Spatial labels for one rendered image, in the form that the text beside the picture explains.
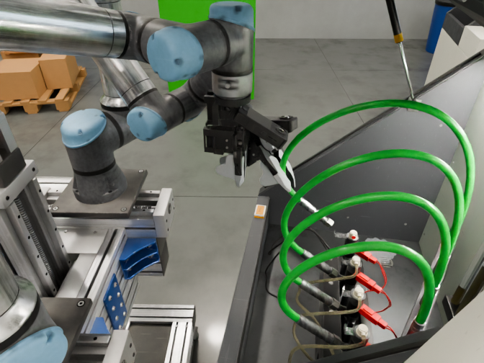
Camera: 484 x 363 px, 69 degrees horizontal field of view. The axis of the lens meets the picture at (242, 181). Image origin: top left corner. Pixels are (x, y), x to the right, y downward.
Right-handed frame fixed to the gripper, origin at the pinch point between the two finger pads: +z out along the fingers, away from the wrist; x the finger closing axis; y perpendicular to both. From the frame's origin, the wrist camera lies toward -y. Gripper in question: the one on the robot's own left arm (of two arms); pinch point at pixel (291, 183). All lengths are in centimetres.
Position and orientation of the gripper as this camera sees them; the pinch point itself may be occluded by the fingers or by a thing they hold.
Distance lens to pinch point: 80.4
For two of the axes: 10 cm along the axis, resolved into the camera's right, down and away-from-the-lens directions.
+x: -4.7, 3.2, -8.2
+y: -7.1, 4.3, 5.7
